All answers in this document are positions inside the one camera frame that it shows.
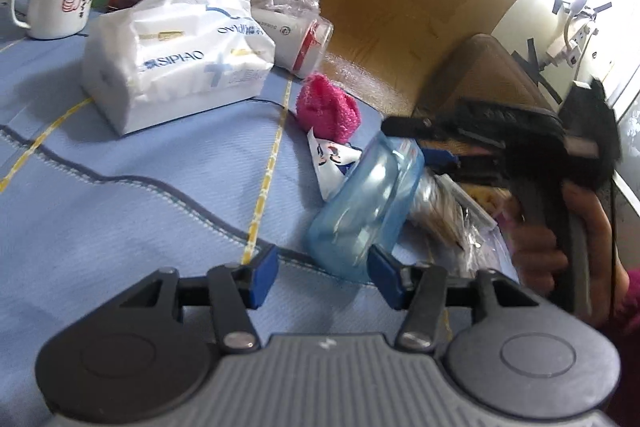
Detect white wet wipes packet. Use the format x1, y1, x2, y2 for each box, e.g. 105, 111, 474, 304
306, 127, 364, 202

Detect pink scrub sponge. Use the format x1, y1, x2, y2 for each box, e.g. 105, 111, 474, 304
296, 74, 361, 142

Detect blue tablecloth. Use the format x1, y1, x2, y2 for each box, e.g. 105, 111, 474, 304
0, 2, 506, 427

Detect white cable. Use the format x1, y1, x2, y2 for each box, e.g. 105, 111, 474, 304
561, 0, 596, 50

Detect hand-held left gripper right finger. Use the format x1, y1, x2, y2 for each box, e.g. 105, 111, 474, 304
366, 244, 538, 353

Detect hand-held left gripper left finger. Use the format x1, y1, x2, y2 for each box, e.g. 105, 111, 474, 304
117, 243, 279, 354

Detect blue transparent plastic container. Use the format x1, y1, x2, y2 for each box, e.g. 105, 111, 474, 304
306, 132, 427, 284

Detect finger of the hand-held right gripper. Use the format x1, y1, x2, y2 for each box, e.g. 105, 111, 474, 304
422, 146, 501, 182
381, 114, 453, 142

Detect clear plastic bag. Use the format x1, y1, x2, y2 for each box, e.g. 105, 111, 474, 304
407, 171, 521, 280

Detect white tissue pack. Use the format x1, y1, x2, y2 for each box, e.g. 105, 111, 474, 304
81, 0, 277, 138

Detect white power strip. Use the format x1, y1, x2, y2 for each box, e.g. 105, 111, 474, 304
545, 14, 601, 68

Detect brown chair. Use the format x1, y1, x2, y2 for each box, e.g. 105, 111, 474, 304
412, 33, 568, 124

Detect bagged paper cups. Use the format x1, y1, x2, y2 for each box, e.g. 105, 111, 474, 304
249, 0, 334, 80

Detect person's right hand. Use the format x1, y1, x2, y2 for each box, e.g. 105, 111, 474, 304
500, 182, 632, 324

